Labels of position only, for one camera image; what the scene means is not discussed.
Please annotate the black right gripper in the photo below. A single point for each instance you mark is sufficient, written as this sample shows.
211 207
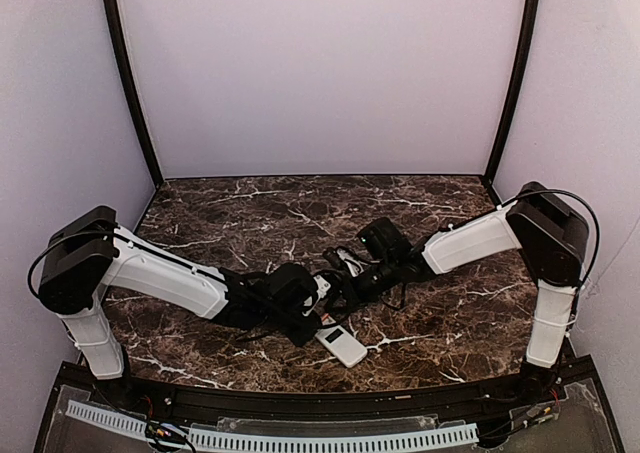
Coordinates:
347 277

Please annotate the white slotted cable duct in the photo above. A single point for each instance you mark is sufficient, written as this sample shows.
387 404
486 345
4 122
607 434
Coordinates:
237 435

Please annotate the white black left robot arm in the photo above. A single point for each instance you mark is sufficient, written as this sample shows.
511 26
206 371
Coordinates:
94 253

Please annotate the black right frame post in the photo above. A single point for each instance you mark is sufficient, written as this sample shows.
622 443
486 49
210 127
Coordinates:
516 79

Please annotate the black left frame post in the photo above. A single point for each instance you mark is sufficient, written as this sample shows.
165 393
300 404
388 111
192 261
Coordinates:
124 67

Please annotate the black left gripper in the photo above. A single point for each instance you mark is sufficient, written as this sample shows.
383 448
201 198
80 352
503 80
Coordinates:
310 328

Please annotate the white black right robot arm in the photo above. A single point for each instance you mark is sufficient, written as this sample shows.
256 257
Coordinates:
548 237

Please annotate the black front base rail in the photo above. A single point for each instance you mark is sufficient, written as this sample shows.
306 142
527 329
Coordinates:
469 401

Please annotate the black frame post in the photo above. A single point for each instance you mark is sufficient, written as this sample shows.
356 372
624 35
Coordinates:
124 67
516 79

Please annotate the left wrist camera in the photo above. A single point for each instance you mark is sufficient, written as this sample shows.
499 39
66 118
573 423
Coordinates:
325 286

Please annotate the white red remote control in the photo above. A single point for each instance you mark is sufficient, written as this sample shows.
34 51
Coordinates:
342 345

